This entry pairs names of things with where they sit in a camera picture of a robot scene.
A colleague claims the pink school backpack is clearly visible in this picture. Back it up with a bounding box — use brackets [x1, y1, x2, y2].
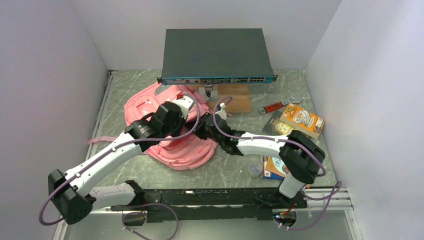
[87, 82, 233, 171]

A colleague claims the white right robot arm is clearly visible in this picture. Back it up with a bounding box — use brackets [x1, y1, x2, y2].
[193, 113, 326, 208]

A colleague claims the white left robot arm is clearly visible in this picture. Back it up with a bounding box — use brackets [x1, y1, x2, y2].
[48, 97, 196, 225]

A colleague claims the brown wooden board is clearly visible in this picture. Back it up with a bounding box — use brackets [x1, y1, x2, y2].
[189, 83, 252, 114]

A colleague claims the clear round plastic container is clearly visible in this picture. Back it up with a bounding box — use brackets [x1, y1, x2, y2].
[247, 162, 263, 178]

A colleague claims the dark glossy book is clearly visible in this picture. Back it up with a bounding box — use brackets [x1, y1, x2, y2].
[262, 111, 314, 139]

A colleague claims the blue orange book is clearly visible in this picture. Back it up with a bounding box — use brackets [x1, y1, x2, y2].
[261, 156, 290, 180]

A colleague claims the orange paperback book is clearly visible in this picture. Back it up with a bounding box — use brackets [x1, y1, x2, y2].
[279, 103, 325, 139]

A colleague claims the grey metal switch stand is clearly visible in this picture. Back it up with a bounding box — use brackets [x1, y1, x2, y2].
[198, 84, 219, 102]

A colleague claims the aluminium frame rail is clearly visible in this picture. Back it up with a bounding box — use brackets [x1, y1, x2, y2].
[85, 69, 119, 160]

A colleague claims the dark grey network switch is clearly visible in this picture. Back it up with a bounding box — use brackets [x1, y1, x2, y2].
[157, 28, 277, 85]

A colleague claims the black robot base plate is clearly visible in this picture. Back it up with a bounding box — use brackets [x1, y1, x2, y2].
[111, 187, 308, 223]

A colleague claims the red handled adjustable wrench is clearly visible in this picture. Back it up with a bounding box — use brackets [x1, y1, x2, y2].
[259, 96, 303, 114]

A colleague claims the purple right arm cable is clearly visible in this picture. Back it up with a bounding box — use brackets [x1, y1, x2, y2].
[212, 96, 343, 232]

